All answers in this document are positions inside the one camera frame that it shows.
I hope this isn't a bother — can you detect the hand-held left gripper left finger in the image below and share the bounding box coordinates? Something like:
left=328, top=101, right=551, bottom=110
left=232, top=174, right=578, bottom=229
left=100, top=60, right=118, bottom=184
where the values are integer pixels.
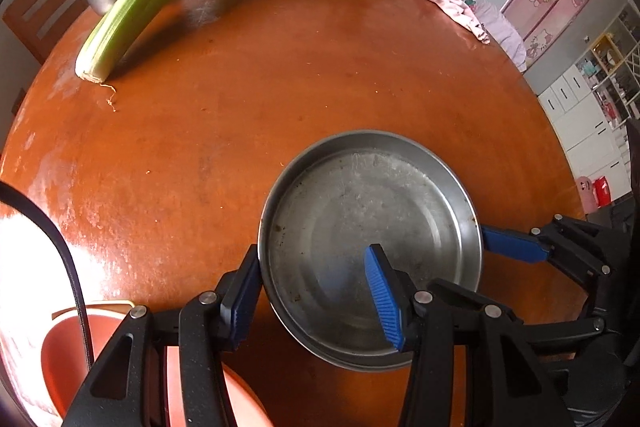
left=62, top=246, right=263, bottom=427

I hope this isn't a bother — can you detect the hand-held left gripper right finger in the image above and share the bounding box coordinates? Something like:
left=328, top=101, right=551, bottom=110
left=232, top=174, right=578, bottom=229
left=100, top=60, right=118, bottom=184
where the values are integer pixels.
left=365, top=245, right=566, bottom=427

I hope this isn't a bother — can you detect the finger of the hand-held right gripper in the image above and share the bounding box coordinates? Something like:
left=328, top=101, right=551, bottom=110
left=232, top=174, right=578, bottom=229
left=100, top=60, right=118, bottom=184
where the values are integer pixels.
left=522, top=317, right=608, bottom=358
left=482, top=216, right=613, bottom=278

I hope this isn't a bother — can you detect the orange plastic bowl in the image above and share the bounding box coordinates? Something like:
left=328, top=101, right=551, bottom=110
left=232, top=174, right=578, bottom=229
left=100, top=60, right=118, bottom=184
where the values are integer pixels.
left=42, top=304, right=168, bottom=427
left=162, top=344, right=273, bottom=427

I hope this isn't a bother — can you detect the round steel plate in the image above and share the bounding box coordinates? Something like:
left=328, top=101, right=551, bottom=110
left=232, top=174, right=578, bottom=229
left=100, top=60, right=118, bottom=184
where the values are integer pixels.
left=257, top=130, right=484, bottom=373

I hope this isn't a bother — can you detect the pink toy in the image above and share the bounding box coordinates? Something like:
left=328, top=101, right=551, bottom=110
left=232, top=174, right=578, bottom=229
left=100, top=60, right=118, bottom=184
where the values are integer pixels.
left=575, top=177, right=596, bottom=210

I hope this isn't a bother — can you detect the red bag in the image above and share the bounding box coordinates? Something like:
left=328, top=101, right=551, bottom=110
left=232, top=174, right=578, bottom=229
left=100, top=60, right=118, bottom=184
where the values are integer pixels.
left=591, top=177, right=613, bottom=208

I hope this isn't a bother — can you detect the white storage cabinet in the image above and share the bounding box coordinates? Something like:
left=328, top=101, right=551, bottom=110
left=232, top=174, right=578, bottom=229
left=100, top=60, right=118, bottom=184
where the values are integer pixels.
left=537, top=2, right=640, bottom=208

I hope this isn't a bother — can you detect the lilac bedding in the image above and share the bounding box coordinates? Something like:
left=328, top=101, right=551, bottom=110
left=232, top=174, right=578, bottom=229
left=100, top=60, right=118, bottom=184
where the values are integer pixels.
left=470, top=0, right=528, bottom=72

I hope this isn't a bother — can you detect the pink cloth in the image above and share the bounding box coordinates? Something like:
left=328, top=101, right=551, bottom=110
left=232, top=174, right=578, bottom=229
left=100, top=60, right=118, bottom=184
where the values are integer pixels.
left=403, top=0, right=491, bottom=45

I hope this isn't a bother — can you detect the slatted wooden chair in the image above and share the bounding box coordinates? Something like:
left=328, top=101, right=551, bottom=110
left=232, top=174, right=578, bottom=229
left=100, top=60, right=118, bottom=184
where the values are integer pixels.
left=2, top=0, right=93, bottom=65

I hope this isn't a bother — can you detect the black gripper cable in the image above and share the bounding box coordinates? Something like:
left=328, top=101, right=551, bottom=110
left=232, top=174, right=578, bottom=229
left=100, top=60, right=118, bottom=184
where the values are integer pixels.
left=0, top=181, right=95, bottom=368

